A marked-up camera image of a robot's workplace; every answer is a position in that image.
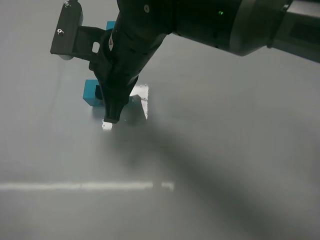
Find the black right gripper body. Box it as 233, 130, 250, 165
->
89, 0, 179, 105

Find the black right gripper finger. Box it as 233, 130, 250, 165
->
103, 99, 126, 123
94, 85, 103, 100

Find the teal cube block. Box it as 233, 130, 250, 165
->
82, 79, 104, 108

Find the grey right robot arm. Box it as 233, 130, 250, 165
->
90, 0, 320, 123

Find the teal block behind gripper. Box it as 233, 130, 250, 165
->
106, 20, 116, 30

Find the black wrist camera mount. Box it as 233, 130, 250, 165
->
50, 0, 107, 63

